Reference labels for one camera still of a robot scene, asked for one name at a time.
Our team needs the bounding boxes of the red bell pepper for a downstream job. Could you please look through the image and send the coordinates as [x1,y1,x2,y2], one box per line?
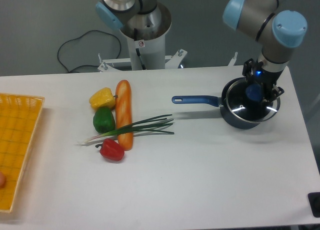
[95,139,125,161]

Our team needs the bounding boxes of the yellow bell pepper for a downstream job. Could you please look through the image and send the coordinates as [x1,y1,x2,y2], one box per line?
[89,87,116,110]

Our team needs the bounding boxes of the black cable on floor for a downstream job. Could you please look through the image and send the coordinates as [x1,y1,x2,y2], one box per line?
[57,30,122,74]

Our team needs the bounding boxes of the glass lid blue knob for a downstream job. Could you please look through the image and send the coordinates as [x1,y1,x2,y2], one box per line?
[222,78,281,123]

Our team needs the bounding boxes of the yellow woven basket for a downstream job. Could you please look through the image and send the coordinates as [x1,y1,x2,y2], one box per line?
[0,93,45,213]

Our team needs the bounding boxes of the dark blue saucepan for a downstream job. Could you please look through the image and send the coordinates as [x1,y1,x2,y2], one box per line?
[171,78,284,129]

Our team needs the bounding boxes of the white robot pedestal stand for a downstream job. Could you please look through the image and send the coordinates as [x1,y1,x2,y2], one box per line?
[95,2,188,70]

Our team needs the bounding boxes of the baguette bread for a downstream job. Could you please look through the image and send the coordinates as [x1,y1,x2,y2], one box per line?
[115,80,134,151]

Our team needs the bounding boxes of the green bell pepper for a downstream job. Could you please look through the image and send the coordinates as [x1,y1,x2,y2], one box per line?
[92,107,116,133]

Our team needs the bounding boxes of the green spring onion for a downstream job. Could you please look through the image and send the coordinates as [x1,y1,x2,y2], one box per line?
[78,114,174,146]

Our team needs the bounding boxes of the black device at table edge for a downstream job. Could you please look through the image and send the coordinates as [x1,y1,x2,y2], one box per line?
[307,192,320,218]

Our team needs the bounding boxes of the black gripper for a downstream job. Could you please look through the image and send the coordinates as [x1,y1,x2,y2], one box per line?
[242,59,285,104]

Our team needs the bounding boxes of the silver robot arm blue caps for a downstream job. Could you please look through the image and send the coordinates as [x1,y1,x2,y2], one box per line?
[95,0,308,102]

